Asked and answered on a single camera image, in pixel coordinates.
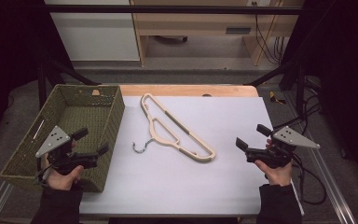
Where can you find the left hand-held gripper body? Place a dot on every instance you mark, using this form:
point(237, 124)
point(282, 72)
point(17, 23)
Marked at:
point(64, 161)

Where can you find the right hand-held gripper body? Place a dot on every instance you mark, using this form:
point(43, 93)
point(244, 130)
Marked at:
point(275, 155)

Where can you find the green woven basket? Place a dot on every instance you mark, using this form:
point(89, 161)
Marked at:
point(80, 115)

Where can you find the beige clothes hanger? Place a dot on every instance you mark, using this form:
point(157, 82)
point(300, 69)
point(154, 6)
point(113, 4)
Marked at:
point(163, 141)

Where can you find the person's left hand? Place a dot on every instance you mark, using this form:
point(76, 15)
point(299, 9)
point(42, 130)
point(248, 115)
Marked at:
point(62, 182)

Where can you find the person's right hand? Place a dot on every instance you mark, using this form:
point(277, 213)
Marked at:
point(279, 176)

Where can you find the yellow and black object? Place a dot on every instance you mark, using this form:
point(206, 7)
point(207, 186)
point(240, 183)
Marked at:
point(273, 97)

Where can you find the white table sheet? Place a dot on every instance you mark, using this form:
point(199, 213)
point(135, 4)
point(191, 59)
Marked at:
point(199, 183)

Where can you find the black metal stand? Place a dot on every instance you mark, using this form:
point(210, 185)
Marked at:
point(299, 84)
point(42, 84)

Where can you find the white cabinet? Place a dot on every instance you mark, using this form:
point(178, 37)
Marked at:
point(96, 37)

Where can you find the black curtain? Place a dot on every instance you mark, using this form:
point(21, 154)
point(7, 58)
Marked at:
point(9, 46)
point(345, 62)

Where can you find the wooden desk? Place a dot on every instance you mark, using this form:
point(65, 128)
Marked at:
point(195, 23)

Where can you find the dark chair base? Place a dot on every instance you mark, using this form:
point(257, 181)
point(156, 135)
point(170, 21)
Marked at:
point(171, 39)

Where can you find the black horizontal bar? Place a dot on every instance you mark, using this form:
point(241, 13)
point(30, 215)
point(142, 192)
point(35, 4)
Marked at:
point(167, 9)

